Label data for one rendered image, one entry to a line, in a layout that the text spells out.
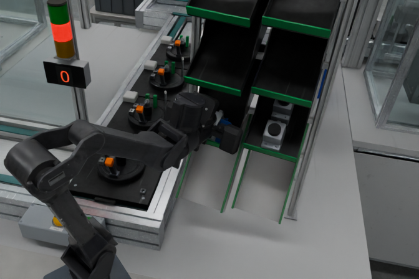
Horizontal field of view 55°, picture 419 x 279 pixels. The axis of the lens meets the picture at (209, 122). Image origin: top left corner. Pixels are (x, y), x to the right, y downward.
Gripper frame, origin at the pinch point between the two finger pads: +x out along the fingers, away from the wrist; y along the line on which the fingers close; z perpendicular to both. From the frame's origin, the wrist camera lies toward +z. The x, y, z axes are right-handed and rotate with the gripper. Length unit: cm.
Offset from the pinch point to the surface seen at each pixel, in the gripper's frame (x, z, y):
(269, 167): 13.8, -13.6, -14.5
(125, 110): 29, -24, 43
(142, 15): 107, -11, 90
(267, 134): 2.1, 1.2, -13.5
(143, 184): 3.6, -29.4, 16.7
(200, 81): -5.0, 10.1, 2.8
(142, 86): 45, -21, 46
